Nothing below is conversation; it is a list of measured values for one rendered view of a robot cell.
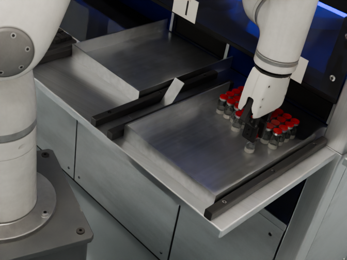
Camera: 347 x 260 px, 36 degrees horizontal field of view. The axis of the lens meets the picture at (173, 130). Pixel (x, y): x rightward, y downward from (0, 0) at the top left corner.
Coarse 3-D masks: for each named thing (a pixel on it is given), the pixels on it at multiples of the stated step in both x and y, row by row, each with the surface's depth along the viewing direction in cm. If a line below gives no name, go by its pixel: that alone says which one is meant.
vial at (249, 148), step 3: (246, 141) 114; (249, 141) 113; (255, 141) 113; (246, 144) 114; (249, 144) 113; (252, 144) 113; (255, 144) 114; (246, 147) 114; (249, 147) 114; (252, 147) 114; (246, 150) 115; (249, 150) 114; (252, 150) 114; (249, 153) 115
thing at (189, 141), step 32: (128, 128) 110; (160, 128) 117; (192, 128) 119; (224, 128) 121; (160, 160) 106; (192, 160) 110; (224, 160) 112; (256, 160) 113; (192, 192) 102; (224, 192) 99
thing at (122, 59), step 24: (144, 24) 151; (72, 48) 136; (96, 48) 142; (120, 48) 144; (144, 48) 146; (168, 48) 148; (192, 48) 151; (96, 72) 132; (120, 72) 134; (144, 72) 136; (168, 72) 138; (192, 72) 134
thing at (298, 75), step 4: (300, 56) 119; (300, 60) 119; (304, 60) 118; (300, 64) 119; (304, 64) 119; (296, 68) 120; (300, 68) 120; (304, 68) 119; (296, 72) 121; (300, 72) 120; (304, 72) 119; (292, 76) 122; (296, 76) 121; (300, 76) 120; (296, 80) 121; (300, 80) 121
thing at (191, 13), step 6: (174, 0) 141; (180, 0) 139; (186, 0) 138; (192, 0) 136; (174, 6) 142; (180, 6) 140; (192, 6) 137; (180, 12) 141; (192, 12) 138; (186, 18) 140; (192, 18) 138
